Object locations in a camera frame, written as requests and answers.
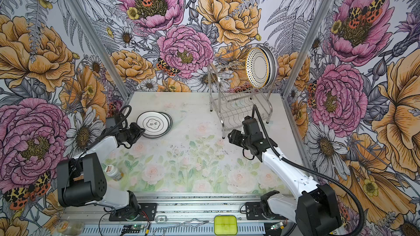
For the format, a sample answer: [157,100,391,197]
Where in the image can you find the metal wire dish rack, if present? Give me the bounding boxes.
[207,61,274,139]

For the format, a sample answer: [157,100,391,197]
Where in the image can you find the yellow patterned plate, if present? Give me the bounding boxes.
[245,48,270,89]

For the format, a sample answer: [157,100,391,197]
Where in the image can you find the large dark rimmed plate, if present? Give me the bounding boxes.
[261,47,278,87]

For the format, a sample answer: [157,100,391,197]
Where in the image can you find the white plate black emblem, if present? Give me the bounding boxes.
[161,112,173,135]

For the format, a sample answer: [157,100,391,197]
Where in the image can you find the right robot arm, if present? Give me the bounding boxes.
[228,116,342,236]

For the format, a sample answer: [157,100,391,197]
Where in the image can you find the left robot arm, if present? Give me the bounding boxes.
[56,122,145,220]

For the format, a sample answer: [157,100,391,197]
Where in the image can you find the small white bottle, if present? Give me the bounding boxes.
[105,165,124,181]

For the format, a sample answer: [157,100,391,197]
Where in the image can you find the green square button box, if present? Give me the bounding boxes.
[214,215,238,236]

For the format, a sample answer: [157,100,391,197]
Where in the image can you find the small circuit board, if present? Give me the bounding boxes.
[121,224,147,234]

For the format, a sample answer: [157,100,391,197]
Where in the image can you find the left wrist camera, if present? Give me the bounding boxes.
[106,115,119,128]

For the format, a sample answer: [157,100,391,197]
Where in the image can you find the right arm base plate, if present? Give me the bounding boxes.
[245,202,266,220]

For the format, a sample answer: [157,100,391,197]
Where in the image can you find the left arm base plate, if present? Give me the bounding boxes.
[109,203,157,222]

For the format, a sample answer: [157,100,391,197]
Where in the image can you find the aluminium front rail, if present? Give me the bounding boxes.
[61,193,301,236]

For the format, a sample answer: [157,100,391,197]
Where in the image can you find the metal wire hook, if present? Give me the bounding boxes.
[153,218,210,236]

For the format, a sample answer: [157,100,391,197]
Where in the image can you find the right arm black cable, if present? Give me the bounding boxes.
[250,104,365,236]

